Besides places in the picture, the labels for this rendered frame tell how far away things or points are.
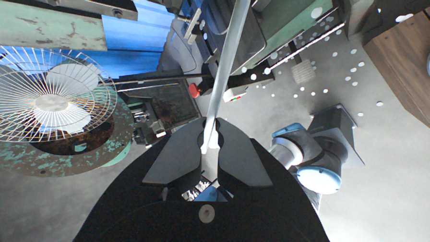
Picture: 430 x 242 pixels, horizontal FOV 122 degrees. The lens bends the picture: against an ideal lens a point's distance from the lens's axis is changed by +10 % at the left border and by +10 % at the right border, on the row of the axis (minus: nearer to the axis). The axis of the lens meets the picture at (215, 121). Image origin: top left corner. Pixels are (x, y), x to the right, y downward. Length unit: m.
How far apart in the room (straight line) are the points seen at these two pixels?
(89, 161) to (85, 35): 1.22
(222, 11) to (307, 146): 0.51
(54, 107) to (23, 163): 0.66
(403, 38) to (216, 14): 0.62
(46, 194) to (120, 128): 5.76
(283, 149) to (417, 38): 0.53
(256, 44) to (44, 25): 0.43
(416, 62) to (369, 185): 0.86
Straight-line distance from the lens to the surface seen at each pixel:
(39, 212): 7.22
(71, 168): 1.54
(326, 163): 0.58
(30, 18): 0.41
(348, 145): 0.75
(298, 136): 0.52
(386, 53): 0.77
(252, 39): 0.39
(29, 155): 1.59
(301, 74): 0.97
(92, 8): 0.40
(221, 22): 0.46
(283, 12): 0.52
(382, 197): 1.45
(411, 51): 0.78
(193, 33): 0.67
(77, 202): 7.04
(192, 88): 0.64
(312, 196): 1.34
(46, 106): 1.03
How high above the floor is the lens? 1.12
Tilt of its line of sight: 39 degrees down
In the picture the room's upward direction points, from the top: 115 degrees counter-clockwise
